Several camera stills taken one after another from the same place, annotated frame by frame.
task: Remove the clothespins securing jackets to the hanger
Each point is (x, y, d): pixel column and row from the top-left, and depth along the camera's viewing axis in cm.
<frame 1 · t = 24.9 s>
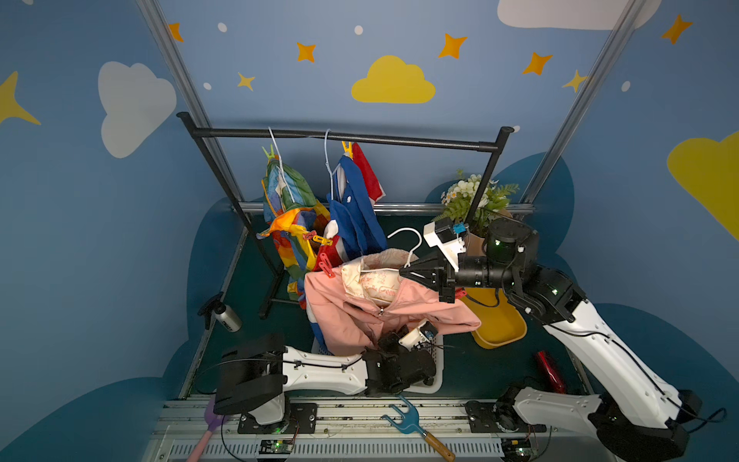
left hand: (410, 329, 78), fingers closed
right hand: (408, 267, 55), fingers closed
pink kids jacket: (356, 306, 62), point 32 cm above the table
artificial white flowers plant: (460, 198, 90), point 28 cm above the table
yellow plastic tray: (500, 322, 68), point 25 cm above the table

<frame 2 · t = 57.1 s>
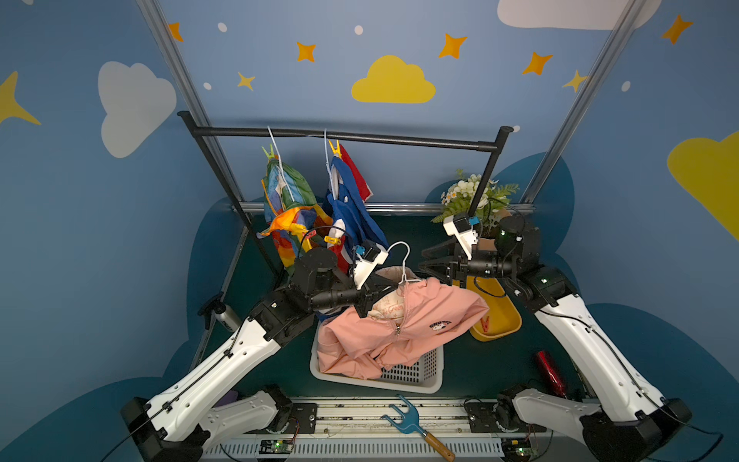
left hand: (399, 285, 60), fingers closed
right hand: (428, 256, 63), fingers open
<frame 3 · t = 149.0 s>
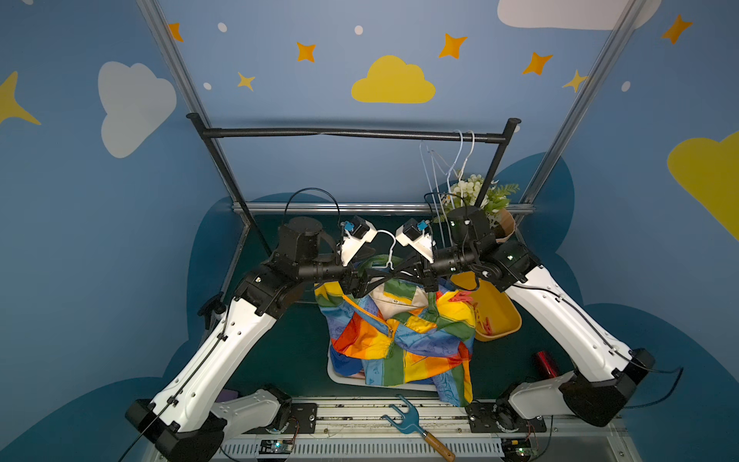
left hand: (384, 261, 60), fingers open
right hand: (397, 268, 64), fingers closed
rainbow striped jacket: (398, 334, 69), point 22 cm above the table
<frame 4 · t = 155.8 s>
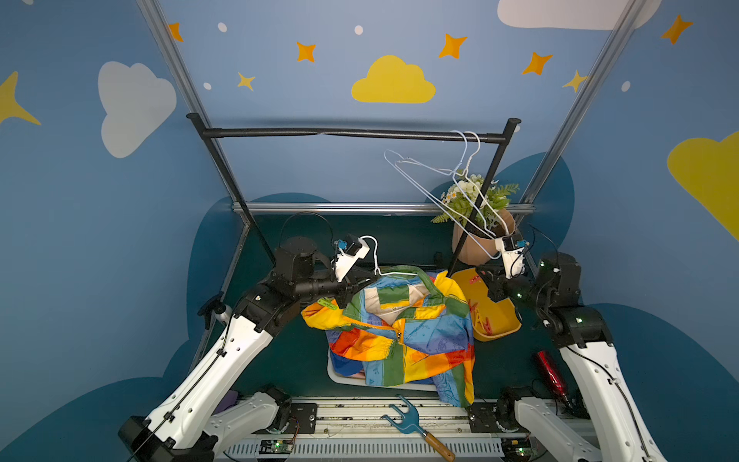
left hand: (378, 275, 63), fingers closed
right hand: (486, 265, 71), fingers closed
